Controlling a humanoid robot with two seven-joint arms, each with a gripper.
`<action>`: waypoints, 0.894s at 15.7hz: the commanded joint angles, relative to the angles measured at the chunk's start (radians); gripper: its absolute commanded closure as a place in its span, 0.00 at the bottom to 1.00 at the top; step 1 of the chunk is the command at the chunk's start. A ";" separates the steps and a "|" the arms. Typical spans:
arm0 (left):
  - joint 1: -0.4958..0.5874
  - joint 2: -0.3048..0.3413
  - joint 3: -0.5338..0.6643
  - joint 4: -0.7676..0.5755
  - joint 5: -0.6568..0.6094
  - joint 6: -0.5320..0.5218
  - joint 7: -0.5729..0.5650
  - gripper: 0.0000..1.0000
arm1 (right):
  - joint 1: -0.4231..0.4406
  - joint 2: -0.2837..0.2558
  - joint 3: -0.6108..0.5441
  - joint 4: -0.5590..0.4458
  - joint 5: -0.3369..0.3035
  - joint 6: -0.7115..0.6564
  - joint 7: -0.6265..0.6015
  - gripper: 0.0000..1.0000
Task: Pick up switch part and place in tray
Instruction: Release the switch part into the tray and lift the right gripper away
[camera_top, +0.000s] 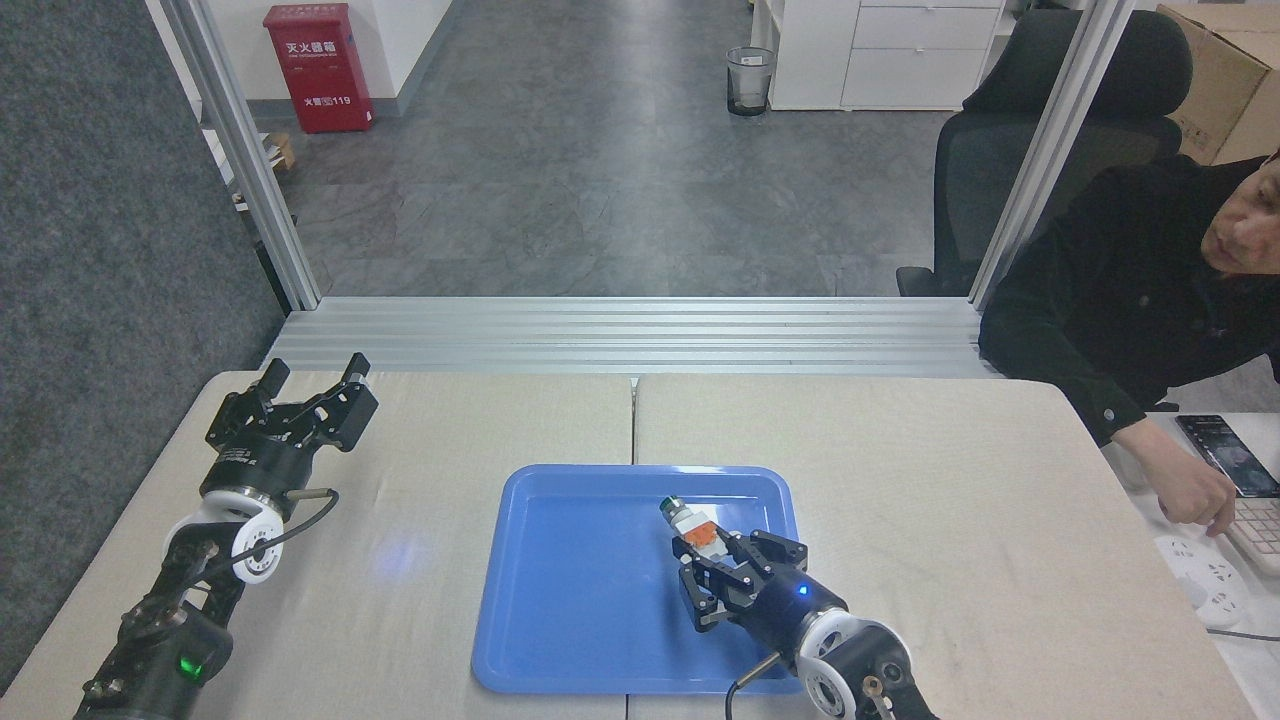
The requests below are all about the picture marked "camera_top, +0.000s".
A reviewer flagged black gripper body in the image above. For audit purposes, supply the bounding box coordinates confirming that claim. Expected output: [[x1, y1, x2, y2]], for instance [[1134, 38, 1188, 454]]
[[745, 565, 851, 657], [200, 438, 313, 507]]

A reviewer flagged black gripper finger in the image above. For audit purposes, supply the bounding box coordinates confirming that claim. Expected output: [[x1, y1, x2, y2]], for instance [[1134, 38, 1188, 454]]
[[714, 527, 809, 580], [205, 360, 292, 447], [676, 546, 752, 634], [287, 352, 382, 453]]

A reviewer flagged white orange switch part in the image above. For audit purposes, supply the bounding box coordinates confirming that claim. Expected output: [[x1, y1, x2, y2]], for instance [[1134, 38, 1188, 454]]
[[658, 495, 727, 562]]

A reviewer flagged blue plastic tray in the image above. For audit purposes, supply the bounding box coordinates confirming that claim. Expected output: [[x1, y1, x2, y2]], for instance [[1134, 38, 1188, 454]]
[[471, 463, 821, 697]]

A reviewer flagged person's hand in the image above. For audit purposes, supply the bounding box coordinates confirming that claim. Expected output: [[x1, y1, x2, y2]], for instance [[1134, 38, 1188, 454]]
[[1140, 438, 1241, 540]]

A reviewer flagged grey felt partition panel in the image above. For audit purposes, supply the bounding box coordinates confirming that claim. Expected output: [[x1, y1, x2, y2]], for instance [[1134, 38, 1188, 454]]
[[0, 0, 291, 693]]

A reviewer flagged red fire extinguisher box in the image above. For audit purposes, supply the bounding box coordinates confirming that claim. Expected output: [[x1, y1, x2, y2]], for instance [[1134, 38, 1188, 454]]
[[263, 3, 376, 134]]

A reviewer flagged white power strip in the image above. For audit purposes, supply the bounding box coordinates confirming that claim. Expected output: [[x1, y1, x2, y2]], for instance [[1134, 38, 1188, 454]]
[[1150, 533, 1252, 630]]

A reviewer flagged person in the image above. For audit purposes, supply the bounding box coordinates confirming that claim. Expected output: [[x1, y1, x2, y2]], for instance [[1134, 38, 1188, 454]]
[[978, 148, 1280, 471]]

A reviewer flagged black office chair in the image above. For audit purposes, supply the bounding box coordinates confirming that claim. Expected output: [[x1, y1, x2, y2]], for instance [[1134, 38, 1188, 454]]
[[897, 10, 1194, 298]]

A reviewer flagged black smartphone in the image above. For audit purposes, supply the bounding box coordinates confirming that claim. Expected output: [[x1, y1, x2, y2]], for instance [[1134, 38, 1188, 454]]
[[1175, 413, 1280, 499]]

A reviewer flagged grey mesh trash bin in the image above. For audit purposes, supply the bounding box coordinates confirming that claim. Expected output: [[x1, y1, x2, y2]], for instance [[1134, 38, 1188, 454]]
[[726, 46, 777, 117]]

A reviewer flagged white keyboard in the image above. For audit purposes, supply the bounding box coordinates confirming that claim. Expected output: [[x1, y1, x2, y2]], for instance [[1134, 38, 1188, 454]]
[[1225, 497, 1280, 578]]

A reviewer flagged white drawer cabinet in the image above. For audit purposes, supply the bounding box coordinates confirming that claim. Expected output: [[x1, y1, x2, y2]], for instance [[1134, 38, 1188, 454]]
[[750, 0, 1007, 112]]

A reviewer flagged large cardboard box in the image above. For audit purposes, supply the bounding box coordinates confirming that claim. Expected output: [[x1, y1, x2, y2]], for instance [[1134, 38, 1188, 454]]
[[1157, 3, 1280, 166]]

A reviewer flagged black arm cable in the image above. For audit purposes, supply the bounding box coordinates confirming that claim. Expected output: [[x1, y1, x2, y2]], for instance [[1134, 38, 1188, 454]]
[[205, 487, 341, 581], [725, 650, 788, 720]]

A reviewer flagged silver aluminium post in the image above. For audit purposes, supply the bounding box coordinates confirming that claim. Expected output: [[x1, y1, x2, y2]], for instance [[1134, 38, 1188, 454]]
[[968, 0, 1137, 306], [160, 0, 322, 311]]

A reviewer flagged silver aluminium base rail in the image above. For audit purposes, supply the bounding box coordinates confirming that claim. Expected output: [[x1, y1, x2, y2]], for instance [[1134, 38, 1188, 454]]
[[262, 296, 1001, 378]]

